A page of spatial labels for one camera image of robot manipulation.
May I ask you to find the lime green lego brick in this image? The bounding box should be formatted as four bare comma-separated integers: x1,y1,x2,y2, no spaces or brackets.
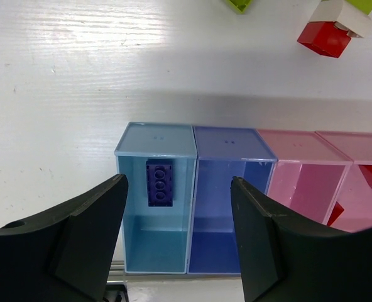
223,0,253,14

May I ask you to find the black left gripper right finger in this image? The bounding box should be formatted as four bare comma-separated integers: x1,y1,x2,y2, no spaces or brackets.
231,177,372,301

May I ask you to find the purple lego brick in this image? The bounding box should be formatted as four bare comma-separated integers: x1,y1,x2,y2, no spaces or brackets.
145,159,174,207

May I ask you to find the red green white lego stack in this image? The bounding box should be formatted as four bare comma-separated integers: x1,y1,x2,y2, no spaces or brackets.
297,0,372,58

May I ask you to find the aluminium front rail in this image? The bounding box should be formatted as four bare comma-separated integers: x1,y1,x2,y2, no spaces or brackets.
107,260,241,285

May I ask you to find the dark blue container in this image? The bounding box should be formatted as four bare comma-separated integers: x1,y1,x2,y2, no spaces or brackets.
187,126,276,274

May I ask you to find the wide pink container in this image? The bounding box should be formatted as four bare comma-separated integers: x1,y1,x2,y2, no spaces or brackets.
314,131,372,233

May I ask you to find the narrow pink container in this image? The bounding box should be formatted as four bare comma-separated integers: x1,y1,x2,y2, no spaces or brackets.
258,129,352,224

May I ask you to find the light blue container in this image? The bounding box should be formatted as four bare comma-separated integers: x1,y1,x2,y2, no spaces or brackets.
114,122,197,274

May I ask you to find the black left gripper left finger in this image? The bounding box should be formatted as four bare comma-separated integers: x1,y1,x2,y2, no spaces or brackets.
0,174,128,301

